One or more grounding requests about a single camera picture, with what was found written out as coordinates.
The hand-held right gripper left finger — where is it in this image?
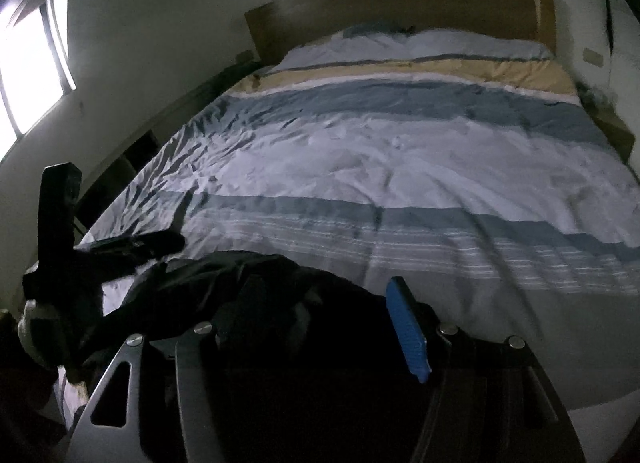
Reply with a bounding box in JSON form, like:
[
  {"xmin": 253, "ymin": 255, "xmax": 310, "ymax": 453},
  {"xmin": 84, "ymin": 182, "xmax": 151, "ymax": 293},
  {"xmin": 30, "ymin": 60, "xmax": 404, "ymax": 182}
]
[{"xmin": 65, "ymin": 274, "xmax": 267, "ymax": 463}]

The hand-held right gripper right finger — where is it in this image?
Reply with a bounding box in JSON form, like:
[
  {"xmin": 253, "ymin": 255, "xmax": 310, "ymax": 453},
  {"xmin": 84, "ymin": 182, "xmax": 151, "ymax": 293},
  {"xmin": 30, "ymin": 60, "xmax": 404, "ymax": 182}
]
[{"xmin": 385, "ymin": 276, "xmax": 587, "ymax": 463}]

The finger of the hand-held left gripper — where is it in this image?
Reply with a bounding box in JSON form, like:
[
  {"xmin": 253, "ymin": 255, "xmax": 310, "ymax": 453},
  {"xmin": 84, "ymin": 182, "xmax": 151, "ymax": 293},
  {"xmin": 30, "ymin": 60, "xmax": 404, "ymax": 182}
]
[{"xmin": 86, "ymin": 231, "xmax": 187, "ymax": 270}]

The black puffer jacket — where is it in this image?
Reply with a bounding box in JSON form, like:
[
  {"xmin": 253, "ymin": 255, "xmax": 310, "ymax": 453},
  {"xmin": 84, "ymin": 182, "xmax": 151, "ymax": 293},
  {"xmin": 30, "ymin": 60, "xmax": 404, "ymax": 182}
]
[{"xmin": 60, "ymin": 250, "xmax": 451, "ymax": 463}]

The low wooden shelf unit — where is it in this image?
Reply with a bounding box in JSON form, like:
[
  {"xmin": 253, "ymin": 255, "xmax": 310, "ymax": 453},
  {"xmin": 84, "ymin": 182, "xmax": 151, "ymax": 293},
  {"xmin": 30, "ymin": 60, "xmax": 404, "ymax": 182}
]
[{"xmin": 74, "ymin": 50, "xmax": 263, "ymax": 235}]

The window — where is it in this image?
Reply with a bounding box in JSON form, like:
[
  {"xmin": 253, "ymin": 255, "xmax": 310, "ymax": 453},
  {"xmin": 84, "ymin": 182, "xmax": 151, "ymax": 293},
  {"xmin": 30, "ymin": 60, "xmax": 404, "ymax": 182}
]
[{"xmin": 0, "ymin": 0, "xmax": 79, "ymax": 140}]

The bed with striped duvet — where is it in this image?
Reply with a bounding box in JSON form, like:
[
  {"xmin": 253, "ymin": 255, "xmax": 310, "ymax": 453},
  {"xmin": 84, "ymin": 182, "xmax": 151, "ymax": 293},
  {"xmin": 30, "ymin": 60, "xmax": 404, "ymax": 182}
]
[{"xmin": 55, "ymin": 26, "xmax": 640, "ymax": 414}]

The white pillow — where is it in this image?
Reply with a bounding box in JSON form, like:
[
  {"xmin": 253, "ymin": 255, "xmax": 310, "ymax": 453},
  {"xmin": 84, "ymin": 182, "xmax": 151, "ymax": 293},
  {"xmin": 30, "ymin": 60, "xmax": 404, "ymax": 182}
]
[{"xmin": 272, "ymin": 26, "xmax": 553, "ymax": 66}]

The wooden nightstand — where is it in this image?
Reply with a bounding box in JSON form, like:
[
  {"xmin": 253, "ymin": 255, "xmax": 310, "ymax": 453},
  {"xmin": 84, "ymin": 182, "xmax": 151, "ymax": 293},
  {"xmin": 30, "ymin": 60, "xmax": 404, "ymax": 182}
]
[{"xmin": 594, "ymin": 107, "xmax": 637, "ymax": 164}]

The wooden headboard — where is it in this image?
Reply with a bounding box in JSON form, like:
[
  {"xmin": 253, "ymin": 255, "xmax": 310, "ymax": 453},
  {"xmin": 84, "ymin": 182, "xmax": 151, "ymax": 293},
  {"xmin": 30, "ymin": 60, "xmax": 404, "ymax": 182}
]
[{"xmin": 244, "ymin": 0, "xmax": 558, "ymax": 66}]

